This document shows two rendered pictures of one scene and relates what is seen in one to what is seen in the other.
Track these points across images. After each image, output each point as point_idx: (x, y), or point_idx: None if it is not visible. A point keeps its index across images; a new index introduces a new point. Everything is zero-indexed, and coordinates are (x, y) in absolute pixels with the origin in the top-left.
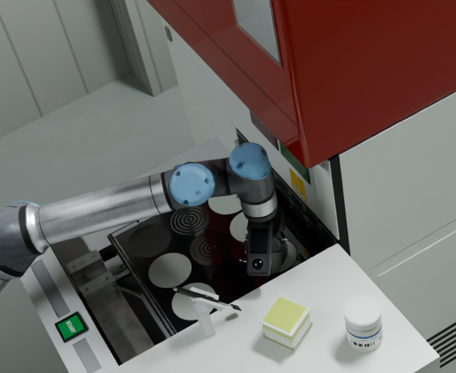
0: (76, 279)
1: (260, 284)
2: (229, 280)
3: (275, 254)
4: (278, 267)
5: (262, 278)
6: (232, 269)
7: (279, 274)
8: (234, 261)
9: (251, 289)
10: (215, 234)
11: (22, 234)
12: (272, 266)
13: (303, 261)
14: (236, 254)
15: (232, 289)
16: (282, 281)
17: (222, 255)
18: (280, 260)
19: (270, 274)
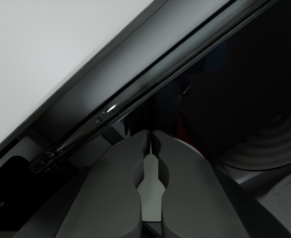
0: None
1: (184, 92)
2: (290, 106)
3: (96, 232)
4: (112, 150)
5: (180, 114)
6: (272, 144)
7: (129, 131)
8: (264, 166)
9: (217, 73)
10: None
11: None
12: (138, 156)
13: (72, 168)
14: (255, 183)
15: (286, 71)
16: (9, 38)
17: None
18: (87, 184)
19: (156, 128)
